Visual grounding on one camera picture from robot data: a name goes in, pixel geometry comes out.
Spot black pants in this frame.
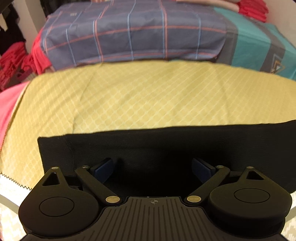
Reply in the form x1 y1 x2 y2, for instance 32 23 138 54
38 121 295 196

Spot blue plaid pillow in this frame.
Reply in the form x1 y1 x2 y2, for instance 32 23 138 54
40 1 295 80

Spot red clothes pile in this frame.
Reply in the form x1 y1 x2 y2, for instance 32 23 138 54
1 31 52 91

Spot yellow patterned quilt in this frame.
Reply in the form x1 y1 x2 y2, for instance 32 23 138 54
0 60 296 241

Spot pink bed sheet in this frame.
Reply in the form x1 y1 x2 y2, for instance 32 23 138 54
0 82 29 148

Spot folded red garment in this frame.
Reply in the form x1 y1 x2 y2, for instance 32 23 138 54
238 0 269 23

